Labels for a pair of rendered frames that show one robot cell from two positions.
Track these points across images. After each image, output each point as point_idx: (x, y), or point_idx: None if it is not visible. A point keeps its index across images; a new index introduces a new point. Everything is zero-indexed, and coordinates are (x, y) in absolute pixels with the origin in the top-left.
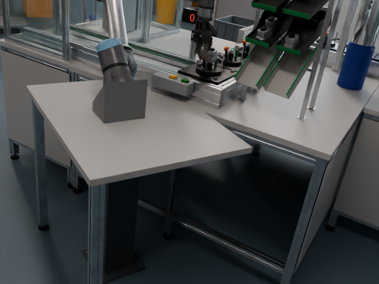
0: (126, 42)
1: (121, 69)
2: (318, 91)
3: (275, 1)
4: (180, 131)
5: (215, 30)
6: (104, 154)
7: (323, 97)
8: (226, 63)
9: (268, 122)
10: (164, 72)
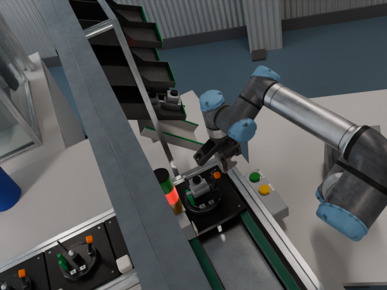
0: (332, 180)
1: None
2: (64, 189)
3: (150, 73)
4: (297, 133)
5: (197, 151)
6: (382, 111)
7: (78, 175)
8: None
9: (197, 136)
10: (267, 208)
